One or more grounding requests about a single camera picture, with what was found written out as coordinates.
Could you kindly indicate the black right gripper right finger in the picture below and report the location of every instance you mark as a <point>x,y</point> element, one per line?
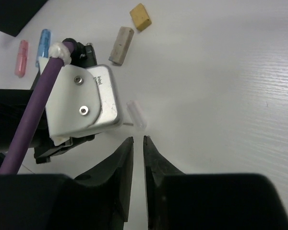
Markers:
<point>218,201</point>

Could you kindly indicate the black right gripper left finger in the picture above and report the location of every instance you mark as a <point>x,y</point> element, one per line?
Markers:
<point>97,199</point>

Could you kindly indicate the pink pen cap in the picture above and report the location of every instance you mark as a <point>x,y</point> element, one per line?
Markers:
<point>21,61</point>

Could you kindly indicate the blue pen cap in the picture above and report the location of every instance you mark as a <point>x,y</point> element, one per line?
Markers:
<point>43,46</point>

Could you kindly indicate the black pen holder box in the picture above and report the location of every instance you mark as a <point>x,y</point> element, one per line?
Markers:
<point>16,14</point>

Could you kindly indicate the clear pen cap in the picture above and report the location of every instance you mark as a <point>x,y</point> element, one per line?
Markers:
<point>136,114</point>

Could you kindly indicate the grey eraser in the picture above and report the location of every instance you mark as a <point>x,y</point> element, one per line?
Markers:
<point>121,45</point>

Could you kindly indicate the yellow eraser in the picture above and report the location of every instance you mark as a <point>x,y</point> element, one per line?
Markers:
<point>140,17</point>

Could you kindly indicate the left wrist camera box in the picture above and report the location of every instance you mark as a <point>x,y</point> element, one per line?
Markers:
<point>83,102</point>

